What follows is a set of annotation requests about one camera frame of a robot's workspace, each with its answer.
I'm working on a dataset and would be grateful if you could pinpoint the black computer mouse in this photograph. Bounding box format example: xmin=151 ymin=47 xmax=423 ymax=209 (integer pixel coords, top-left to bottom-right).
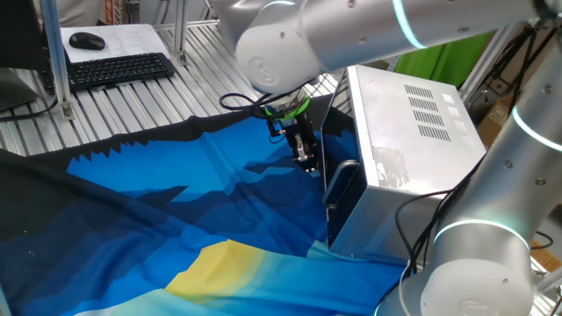
xmin=68 ymin=31 xmax=107 ymax=52

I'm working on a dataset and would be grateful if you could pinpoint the person in white shirt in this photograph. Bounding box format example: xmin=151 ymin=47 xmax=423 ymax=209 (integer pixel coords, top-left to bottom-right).
xmin=32 ymin=0 xmax=105 ymax=28

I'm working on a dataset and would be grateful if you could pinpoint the slanted aluminium frame beam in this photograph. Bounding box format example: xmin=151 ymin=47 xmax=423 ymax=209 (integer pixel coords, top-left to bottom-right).
xmin=458 ymin=22 xmax=527 ymax=105

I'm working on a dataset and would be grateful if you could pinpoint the grey monitor stand base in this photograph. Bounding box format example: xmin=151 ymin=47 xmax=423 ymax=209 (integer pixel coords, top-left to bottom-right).
xmin=0 ymin=67 xmax=41 ymax=113

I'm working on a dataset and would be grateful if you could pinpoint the brown cardboard box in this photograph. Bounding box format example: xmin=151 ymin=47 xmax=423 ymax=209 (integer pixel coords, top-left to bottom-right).
xmin=475 ymin=93 xmax=515 ymax=149

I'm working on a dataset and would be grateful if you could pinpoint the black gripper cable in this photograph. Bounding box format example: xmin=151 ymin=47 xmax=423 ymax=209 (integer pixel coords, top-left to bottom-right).
xmin=219 ymin=83 xmax=304 ymax=120

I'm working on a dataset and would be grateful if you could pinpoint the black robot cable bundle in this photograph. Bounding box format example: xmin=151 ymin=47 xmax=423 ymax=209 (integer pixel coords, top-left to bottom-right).
xmin=393 ymin=154 xmax=486 ymax=278

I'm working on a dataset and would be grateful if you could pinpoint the green wrist flange ring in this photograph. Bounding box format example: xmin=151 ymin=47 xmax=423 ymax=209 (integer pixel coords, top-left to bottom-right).
xmin=264 ymin=97 xmax=312 ymax=123

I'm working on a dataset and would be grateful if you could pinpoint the black camera tripod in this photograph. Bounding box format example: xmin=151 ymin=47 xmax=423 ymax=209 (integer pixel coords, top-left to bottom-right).
xmin=486 ymin=24 xmax=555 ymax=116

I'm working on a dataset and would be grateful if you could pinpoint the black computer monitor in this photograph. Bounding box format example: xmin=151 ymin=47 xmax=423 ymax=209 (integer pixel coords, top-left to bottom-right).
xmin=0 ymin=0 xmax=52 ymax=72

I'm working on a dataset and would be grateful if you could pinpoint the small orange cardboard box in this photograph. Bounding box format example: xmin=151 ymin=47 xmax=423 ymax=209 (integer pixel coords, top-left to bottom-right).
xmin=530 ymin=239 xmax=562 ymax=272

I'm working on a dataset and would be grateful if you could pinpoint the thin aluminium frame post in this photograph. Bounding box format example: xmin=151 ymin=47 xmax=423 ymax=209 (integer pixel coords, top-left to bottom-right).
xmin=171 ymin=0 xmax=191 ymax=67

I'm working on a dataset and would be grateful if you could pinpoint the horizontal aluminium frame rail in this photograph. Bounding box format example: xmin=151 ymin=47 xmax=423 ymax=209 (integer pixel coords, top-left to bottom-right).
xmin=152 ymin=18 xmax=220 ymax=32

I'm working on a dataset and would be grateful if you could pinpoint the black monitor cable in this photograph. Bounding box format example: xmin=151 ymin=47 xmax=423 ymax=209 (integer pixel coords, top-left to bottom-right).
xmin=0 ymin=97 xmax=60 ymax=124

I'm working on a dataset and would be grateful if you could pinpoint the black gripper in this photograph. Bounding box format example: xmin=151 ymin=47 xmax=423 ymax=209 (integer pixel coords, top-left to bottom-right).
xmin=280 ymin=111 xmax=322 ymax=173

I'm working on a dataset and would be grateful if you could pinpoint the silver microwave body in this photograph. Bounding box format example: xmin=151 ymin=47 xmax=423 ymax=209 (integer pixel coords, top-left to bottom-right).
xmin=327 ymin=64 xmax=487 ymax=265

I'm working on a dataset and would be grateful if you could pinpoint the thick aluminium frame post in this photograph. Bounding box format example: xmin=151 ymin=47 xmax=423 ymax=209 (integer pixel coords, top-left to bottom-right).
xmin=40 ymin=0 xmax=76 ymax=121

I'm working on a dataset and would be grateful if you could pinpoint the black computer keyboard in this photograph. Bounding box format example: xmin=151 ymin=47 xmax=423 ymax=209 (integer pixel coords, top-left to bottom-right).
xmin=38 ymin=52 xmax=178 ymax=95

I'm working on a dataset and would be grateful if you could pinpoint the thin black floor cable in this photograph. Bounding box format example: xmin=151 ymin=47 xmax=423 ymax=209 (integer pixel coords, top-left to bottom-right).
xmin=530 ymin=229 xmax=555 ymax=251

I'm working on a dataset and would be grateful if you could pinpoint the blue landscape print cloth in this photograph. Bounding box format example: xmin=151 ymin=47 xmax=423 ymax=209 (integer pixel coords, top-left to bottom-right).
xmin=0 ymin=93 xmax=407 ymax=316

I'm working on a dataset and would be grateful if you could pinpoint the green backdrop cloth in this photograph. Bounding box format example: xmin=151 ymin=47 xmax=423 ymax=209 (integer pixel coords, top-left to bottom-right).
xmin=393 ymin=32 xmax=491 ymax=89

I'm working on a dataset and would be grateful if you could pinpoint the white robot base cable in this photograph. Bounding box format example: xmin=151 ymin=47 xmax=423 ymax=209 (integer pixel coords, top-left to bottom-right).
xmin=396 ymin=259 xmax=413 ymax=316

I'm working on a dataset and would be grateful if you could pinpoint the white paper sheet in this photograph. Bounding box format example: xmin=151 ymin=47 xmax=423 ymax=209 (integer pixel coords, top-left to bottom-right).
xmin=60 ymin=23 xmax=172 ymax=64

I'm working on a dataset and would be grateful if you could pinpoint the white rectangular metal beam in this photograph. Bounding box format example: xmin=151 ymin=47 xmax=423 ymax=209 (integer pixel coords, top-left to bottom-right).
xmin=321 ymin=68 xmax=363 ymax=211

